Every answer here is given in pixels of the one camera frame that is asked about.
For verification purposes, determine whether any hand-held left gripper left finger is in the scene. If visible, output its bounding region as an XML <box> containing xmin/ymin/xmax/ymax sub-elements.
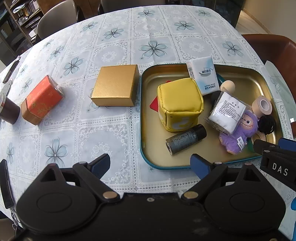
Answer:
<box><xmin>40</xmin><ymin>153</ymin><xmax>121</xmax><ymax>203</ymax></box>

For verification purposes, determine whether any black slim device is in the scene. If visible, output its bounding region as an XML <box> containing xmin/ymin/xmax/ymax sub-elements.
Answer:
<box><xmin>0</xmin><ymin>159</ymin><xmax>15</xmax><ymax>209</ymax></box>

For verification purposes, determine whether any grey round mat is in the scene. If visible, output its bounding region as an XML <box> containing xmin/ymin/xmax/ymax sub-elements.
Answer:
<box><xmin>0</xmin><ymin>80</ymin><xmax>13</xmax><ymax>96</ymax></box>

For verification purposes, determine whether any dark smartphone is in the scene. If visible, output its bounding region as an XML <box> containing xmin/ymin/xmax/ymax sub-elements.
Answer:
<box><xmin>2</xmin><ymin>60</ymin><xmax>19</xmax><ymax>84</ymax></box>

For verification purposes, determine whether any dark tin silver lid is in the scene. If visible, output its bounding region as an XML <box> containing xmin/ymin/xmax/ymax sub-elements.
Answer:
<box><xmin>0</xmin><ymin>92</ymin><xmax>21</xmax><ymax>125</ymax></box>

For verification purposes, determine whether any grey upholstered chair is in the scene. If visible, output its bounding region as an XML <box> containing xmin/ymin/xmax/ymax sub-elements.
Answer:
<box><xmin>37</xmin><ymin>0</ymin><xmax>80</xmax><ymax>40</ymax></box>

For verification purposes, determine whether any gold metal tray teal rim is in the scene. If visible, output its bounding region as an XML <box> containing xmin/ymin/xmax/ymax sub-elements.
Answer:
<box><xmin>139</xmin><ymin>63</ymin><xmax>285</xmax><ymax>171</ymax></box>

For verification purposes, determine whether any yellow cube plush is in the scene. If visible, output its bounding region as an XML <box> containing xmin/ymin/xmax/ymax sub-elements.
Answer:
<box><xmin>157</xmin><ymin>77</ymin><xmax>204</xmax><ymax>133</ymax></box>

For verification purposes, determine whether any black fuzzy ball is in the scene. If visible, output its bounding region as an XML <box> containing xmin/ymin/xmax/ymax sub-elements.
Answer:
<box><xmin>258</xmin><ymin>115</ymin><xmax>276</xmax><ymax>135</ymax></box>

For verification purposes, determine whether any gold cardboard box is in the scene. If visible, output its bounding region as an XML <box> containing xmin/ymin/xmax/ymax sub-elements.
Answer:
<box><xmin>90</xmin><ymin>64</ymin><xmax>140</xmax><ymax>107</ymax></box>

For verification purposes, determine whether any white tissue pack blue print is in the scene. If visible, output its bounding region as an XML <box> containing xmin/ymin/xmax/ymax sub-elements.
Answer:
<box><xmin>186</xmin><ymin>56</ymin><xmax>220</xmax><ymax>96</ymax></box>

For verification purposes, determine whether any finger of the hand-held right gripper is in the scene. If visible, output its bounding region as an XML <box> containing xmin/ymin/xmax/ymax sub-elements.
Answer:
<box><xmin>278</xmin><ymin>137</ymin><xmax>296</xmax><ymax>149</ymax></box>
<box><xmin>253</xmin><ymin>139</ymin><xmax>296</xmax><ymax>160</ymax></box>

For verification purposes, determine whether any grey spray can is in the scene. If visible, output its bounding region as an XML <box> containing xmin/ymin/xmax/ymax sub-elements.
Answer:
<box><xmin>165</xmin><ymin>124</ymin><xmax>207</xmax><ymax>155</ymax></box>

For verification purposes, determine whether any metal key ring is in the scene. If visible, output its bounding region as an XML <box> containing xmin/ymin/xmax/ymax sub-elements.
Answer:
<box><xmin>10</xmin><ymin>207</ymin><xmax>23</xmax><ymax>235</ymax></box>

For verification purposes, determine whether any floral lace-print tablecloth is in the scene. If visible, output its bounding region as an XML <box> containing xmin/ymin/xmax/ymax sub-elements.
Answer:
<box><xmin>0</xmin><ymin>5</ymin><xmax>296</xmax><ymax>210</ymax></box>

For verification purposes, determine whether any pink tape roll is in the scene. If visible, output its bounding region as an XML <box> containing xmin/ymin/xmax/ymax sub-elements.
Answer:
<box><xmin>251</xmin><ymin>95</ymin><xmax>274</xmax><ymax>115</ymax></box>

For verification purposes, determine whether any purple plush toy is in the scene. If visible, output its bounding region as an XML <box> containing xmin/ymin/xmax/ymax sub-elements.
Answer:
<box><xmin>219</xmin><ymin>110</ymin><xmax>259</xmax><ymax>155</ymax></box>

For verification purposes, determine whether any red card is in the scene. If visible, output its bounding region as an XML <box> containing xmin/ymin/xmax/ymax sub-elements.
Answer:
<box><xmin>149</xmin><ymin>80</ymin><xmax>173</xmax><ymax>113</ymax></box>

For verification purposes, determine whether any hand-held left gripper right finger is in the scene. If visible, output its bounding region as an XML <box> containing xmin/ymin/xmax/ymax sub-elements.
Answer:
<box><xmin>181</xmin><ymin>153</ymin><xmax>261</xmax><ymax>203</ymax></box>

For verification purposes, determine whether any dark glass cabinet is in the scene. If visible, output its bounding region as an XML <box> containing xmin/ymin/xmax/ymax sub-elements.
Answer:
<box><xmin>208</xmin><ymin>0</ymin><xmax>246</xmax><ymax>29</ymax></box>

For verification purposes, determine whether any beige makeup sponge teal base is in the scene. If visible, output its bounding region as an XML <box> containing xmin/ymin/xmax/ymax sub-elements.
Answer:
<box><xmin>216</xmin><ymin>74</ymin><xmax>236</xmax><ymax>93</ymax></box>

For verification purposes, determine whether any brown leather chair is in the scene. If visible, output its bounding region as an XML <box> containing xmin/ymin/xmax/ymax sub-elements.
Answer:
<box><xmin>240</xmin><ymin>33</ymin><xmax>296</xmax><ymax>68</ymax></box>

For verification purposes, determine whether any orange and gold box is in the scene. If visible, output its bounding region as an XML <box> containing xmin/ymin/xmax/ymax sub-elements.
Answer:
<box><xmin>21</xmin><ymin>74</ymin><xmax>64</xmax><ymax>126</ymax></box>

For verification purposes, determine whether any wooden bookshelf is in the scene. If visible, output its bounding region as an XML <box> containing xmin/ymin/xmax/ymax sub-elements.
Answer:
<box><xmin>0</xmin><ymin>0</ymin><xmax>45</xmax><ymax>66</ymax></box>

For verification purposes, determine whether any white cotton pad packet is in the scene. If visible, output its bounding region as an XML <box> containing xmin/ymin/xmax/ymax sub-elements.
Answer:
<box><xmin>207</xmin><ymin>90</ymin><xmax>248</xmax><ymax>135</ymax></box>

